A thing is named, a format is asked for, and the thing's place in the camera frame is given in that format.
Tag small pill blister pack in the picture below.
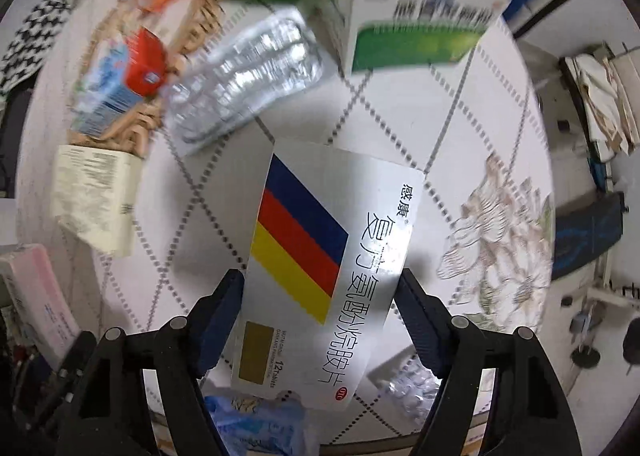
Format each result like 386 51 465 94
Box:
368 346 442 426

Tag blue plastic wrapper bag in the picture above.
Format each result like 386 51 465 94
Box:
204 393 320 456

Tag white striped medicine box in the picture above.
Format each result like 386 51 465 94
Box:
232 139 424 410

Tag blue red milk carton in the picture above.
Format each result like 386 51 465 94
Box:
70 27 166 138

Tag long white box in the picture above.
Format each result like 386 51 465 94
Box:
1 244 80 370

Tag cream flat medicine box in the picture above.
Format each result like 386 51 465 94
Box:
51 144 143 258

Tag white chair with cloth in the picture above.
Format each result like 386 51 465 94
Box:
559 46 639 163

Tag patterned tablecloth table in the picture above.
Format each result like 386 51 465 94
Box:
14 0 558 446

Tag checkered cloth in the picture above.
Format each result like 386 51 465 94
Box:
1 0 70 100

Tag large silver blister pack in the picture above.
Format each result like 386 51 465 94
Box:
162 7 337 157

